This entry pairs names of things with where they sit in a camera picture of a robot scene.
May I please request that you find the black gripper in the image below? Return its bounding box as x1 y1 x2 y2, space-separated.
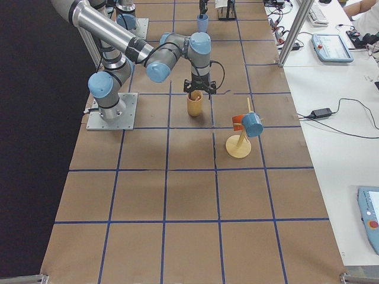
184 0 216 100

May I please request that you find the light blue plastic cup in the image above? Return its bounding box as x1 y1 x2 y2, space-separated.
197 14 208 33

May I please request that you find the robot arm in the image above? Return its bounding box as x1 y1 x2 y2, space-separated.
52 1 217 122
115 1 208 31

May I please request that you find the wooden bamboo cup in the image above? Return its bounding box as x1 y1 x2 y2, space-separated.
187 90 203 117

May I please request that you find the orange cup on stand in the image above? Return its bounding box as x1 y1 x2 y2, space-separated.
232 115 244 131

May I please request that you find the blue cup on stand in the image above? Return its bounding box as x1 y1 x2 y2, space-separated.
242 112 264 137

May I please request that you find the wooden cup stand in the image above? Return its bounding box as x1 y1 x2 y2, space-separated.
225 97 253 159

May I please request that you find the white keyboard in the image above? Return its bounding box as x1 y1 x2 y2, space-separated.
308 1 329 27

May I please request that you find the teach pendant far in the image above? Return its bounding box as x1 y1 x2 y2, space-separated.
311 34 354 63

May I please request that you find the teach pendant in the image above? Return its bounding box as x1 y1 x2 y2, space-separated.
311 34 354 63
358 186 378 254

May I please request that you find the black power adapter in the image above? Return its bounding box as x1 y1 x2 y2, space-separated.
309 108 333 119

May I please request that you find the teach pendant near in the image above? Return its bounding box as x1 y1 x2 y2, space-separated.
358 186 378 254

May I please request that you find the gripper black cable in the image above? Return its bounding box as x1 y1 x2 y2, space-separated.
208 60 226 90

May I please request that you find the black wire mug rack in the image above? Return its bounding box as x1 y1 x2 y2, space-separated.
214 0 237 21

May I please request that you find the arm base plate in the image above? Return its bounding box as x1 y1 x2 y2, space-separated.
117 17 150 41
86 93 138 131

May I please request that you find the aluminium frame post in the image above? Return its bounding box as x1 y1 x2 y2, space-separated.
277 0 313 67

